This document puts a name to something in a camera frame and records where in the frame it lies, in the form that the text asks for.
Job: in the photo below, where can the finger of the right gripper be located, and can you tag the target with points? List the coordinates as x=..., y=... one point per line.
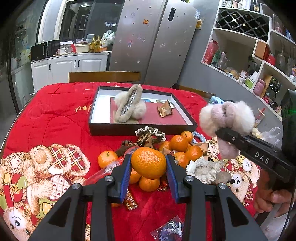
x=235, y=138

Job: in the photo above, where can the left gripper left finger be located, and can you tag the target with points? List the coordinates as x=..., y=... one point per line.
x=66, y=220

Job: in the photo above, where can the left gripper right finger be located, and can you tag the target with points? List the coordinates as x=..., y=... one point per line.
x=210, y=209

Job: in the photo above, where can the white pink fluffy hair claw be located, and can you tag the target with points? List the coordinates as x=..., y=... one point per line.
x=237, y=116

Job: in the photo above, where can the red clear plastic toy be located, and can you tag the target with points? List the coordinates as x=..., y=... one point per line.
x=134, y=177

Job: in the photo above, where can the large orange mandarin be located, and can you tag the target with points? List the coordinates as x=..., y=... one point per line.
x=149, y=163

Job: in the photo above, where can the person right hand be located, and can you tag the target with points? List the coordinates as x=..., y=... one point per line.
x=266, y=198

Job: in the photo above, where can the clear plastic bag packet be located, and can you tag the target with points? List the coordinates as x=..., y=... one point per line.
x=170, y=231

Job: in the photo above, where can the blue white scrunchie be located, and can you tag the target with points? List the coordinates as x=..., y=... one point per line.
x=199, y=136

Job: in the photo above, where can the white lace scrunchie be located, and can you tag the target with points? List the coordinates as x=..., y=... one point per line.
x=208, y=172

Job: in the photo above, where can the blue tissue pack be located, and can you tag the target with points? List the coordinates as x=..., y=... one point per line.
x=216, y=100

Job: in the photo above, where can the gold wrapped candy bar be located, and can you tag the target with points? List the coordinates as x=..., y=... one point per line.
x=129, y=201

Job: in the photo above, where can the mandarin orange left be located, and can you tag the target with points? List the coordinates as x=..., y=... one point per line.
x=106, y=157

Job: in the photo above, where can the red blanket with bears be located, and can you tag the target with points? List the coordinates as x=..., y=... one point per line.
x=50, y=147

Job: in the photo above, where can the gold foil wrapped candy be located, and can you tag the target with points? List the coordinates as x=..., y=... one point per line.
x=165, y=109

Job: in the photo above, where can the black shallow box tray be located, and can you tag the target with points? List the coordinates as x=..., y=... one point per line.
x=102, y=121

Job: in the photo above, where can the brown white frilly scrunchie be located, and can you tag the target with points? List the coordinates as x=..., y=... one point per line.
x=148, y=136

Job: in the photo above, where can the wooden chair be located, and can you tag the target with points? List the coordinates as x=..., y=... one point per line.
x=104, y=76
x=203, y=94

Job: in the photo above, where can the beige fluffy hair claw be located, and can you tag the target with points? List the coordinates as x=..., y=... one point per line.
x=130, y=104

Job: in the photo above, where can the silver double door refrigerator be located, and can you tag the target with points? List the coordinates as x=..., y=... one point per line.
x=153, y=38

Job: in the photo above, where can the white kitchen cabinet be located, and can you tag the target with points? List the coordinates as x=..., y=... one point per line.
x=56, y=69

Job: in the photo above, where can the black microwave oven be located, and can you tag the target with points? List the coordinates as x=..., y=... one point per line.
x=44, y=50

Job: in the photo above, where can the glass sliding door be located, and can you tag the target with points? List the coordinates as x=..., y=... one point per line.
x=24, y=35

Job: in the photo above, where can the white wall shelf unit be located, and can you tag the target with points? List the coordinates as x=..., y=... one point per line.
x=254, y=51

